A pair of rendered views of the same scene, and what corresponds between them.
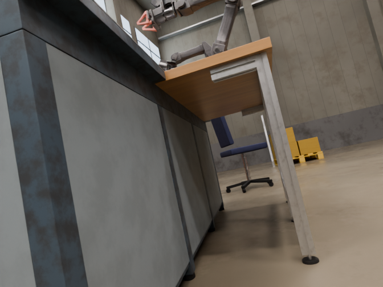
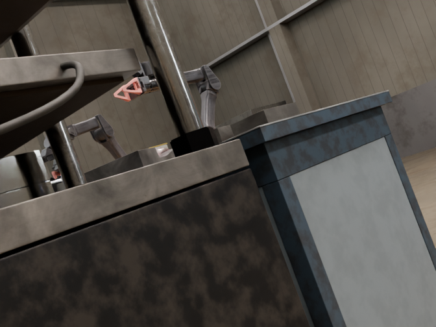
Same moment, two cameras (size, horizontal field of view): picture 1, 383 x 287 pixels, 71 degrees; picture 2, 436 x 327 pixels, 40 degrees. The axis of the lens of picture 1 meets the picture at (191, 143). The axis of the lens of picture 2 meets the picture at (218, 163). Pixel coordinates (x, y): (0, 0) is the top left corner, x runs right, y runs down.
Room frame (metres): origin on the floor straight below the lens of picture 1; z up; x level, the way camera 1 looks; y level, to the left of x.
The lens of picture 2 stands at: (-0.05, 2.04, 0.71)
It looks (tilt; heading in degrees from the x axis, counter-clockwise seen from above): 2 degrees up; 300
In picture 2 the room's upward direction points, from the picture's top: 21 degrees counter-clockwise
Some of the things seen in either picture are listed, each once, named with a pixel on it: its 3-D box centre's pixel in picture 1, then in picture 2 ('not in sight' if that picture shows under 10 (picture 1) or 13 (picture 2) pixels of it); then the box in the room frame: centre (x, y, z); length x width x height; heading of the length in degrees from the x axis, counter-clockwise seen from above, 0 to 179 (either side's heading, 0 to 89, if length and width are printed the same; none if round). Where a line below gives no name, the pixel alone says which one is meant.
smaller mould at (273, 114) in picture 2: not in sight; (266, 122); (0.66, 0.45, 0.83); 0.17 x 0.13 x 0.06; 79
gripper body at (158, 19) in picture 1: (159, 17); (140, 87); (1.33, 0.02, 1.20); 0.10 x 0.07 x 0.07; 164
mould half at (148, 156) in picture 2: not in sight; (148, 169); (1.28, 0.23, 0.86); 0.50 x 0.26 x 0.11; 96
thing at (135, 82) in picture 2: (146, 21); (130, 89); (1.33, 0.10, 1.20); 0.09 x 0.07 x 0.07; 74
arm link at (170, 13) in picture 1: (170, 12); (151, 84); (1.31, -0.03, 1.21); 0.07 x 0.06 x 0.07; 74
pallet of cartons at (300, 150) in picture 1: (292, 145); not in sight; (6.41, -2.35, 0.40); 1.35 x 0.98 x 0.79; 165
